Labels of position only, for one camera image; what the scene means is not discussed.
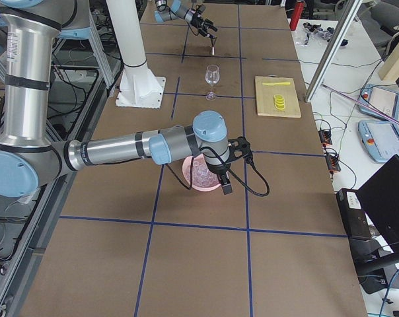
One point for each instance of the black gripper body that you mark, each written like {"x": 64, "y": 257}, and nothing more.
{"x": 199, "y": 21}
{"x": 218, "y": 170}

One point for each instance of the black laptop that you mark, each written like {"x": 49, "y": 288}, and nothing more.
{"x": 379, "y": 198}

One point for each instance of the teach pendant far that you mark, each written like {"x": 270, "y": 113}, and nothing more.
{"x": 383, "y": 99}

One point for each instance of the teach pendant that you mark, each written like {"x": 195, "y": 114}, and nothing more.
{"x": 380, "y": 139}
{"x": 383, "y": 99}

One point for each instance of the pile of clear ice cubes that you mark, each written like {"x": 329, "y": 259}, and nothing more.
{"x": 203, "y": 178}

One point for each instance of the yellow plastic knife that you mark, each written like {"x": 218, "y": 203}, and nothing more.
{"x": 272, "y": 84}

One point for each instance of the teach pendant near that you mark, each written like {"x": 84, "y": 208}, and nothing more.
{"x": 380, "y": 139}

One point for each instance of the pink bowl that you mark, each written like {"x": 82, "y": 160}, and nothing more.
{"x": 187, "y": 169}

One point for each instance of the red cylinder bottle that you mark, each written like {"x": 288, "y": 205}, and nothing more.
{"x": 297, "y": 12}

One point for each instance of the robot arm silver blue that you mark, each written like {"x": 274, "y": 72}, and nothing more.
{"x": 176, "y": 10}
{"x": 28, "y": 160}

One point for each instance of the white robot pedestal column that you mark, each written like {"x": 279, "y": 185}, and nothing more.
{"x": 139, "y": 87}

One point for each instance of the bamboo cutting board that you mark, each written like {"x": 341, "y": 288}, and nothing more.
{"x": 265, "y": 105}

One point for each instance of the clear wine glass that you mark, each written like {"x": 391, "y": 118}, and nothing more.
{"x": 212, "y": 77}

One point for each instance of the aluminium frame post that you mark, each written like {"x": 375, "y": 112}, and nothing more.
{"x": 350, "y": 10}

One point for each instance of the black box device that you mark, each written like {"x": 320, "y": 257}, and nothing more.
{"x": 353, "y": 216}

